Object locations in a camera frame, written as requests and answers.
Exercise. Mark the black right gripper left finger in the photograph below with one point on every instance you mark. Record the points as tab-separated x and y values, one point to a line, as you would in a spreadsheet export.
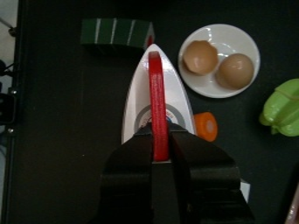
126	172

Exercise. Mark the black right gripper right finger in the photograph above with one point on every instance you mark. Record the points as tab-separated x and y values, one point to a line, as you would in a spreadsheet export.
209	172

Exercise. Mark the orange toy carrot piece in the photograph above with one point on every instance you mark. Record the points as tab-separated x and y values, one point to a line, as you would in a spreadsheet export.
207	126

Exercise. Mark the green toy bell pepper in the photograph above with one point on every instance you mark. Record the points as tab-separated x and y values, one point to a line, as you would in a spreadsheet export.
283	108

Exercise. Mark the whole brown egg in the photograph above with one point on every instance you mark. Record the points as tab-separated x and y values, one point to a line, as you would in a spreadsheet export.
235	71

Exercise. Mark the white round plate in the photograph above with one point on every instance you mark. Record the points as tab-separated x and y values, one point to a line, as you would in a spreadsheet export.
241	38

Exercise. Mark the green striped watermelon slice toy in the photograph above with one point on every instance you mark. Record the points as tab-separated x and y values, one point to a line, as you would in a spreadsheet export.
115	31

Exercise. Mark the black table edge bracket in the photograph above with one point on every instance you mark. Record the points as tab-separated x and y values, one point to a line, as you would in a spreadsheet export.
7	108

